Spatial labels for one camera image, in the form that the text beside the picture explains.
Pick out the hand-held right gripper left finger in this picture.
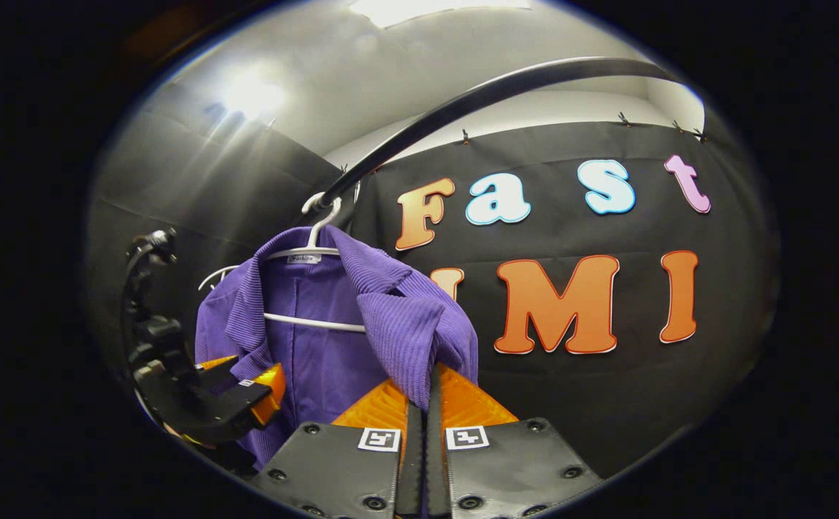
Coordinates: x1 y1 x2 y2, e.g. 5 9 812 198
250 378 426 519

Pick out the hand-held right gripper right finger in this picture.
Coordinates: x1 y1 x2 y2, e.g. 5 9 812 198
425 363 604 519

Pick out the purple ribbed jacket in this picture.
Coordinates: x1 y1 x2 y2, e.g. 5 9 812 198
195 225 479 469

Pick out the white plastic clothes hanger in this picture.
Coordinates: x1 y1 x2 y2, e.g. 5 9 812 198
262 192 368 334
198 265 241 292

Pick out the black clothes rack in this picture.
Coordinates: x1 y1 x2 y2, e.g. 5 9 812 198
316 56 683 211

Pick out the plain black backdrop cloth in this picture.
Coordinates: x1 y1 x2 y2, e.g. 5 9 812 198
84 83 359 361

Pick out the small ceiling light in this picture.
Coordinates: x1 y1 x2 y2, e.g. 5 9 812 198
221 68 290 120

